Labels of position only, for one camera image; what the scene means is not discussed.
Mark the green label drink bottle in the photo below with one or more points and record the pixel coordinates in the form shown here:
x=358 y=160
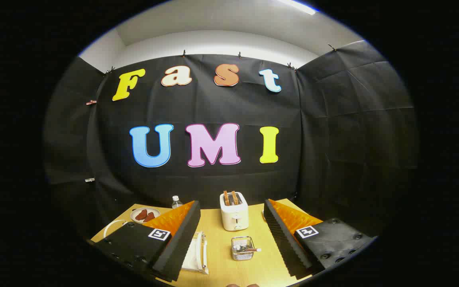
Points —
x=176 y=203

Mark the small grey saucer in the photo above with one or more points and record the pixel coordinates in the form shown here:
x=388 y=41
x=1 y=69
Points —
x=136 y=217

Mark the wooden clothes clip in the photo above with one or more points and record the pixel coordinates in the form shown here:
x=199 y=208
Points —
x=91 y=102

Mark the black backdrop cloth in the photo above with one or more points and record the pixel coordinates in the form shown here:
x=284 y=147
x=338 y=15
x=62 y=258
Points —
x=213 y=107

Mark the ceiling light strip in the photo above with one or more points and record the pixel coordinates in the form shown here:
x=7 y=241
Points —
x=299 y=6

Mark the brown sausage piece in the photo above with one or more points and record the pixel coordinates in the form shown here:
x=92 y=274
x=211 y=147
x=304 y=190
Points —
x=141 y=214
x=149 y=217

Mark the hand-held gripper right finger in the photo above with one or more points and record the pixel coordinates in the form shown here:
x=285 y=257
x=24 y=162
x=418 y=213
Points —
x=283 y=239

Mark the white toaster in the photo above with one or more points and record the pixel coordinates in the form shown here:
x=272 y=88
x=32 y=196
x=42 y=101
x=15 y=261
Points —
x=234 y=217

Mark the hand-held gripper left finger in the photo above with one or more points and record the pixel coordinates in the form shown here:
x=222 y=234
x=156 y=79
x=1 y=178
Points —
x=181 y=239

